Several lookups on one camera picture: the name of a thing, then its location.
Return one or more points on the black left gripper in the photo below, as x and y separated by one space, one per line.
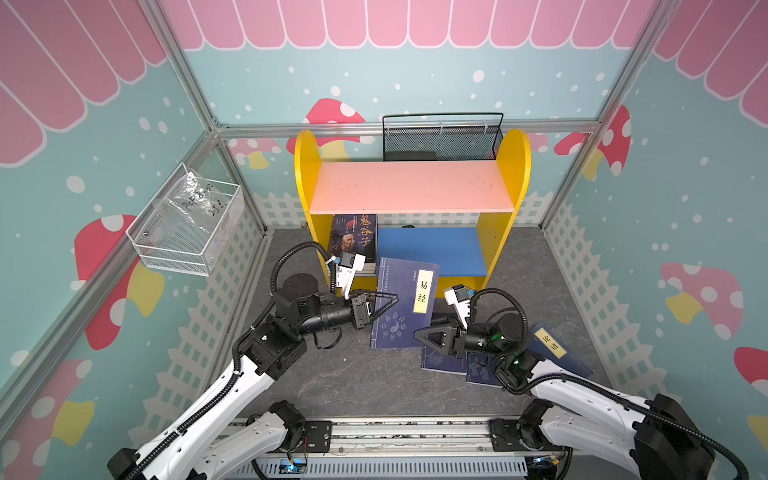
359 307

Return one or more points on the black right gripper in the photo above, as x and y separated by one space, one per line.
455 340

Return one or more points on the navy book floral cover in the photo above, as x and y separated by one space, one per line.
433 361

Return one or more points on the navy book yellow label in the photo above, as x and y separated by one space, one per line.
415 285

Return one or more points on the dark portrait cover book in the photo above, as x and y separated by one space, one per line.
354 233

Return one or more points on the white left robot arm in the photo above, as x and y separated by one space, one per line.
193 446

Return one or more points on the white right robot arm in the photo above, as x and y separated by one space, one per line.
651 438

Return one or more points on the navy book under black book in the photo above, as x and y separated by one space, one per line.
479 371

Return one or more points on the navy book at right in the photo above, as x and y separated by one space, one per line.
544 343

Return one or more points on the yellow bookshelf with coloured shelves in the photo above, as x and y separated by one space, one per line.
491 189

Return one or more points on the clear plastic bag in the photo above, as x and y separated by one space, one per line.
195 201

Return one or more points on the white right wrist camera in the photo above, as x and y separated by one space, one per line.
458 297

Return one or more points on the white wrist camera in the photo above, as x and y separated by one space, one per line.
342 271
458 297

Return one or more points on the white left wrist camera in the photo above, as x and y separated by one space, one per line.
342 271

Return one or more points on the grey slotted cable duct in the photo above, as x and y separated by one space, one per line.
472 467

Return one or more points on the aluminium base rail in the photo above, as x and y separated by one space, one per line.
470 436

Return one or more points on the black wire mesh basket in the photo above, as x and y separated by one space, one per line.
441 136

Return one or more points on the white wire wall basket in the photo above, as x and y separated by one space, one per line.
181 248

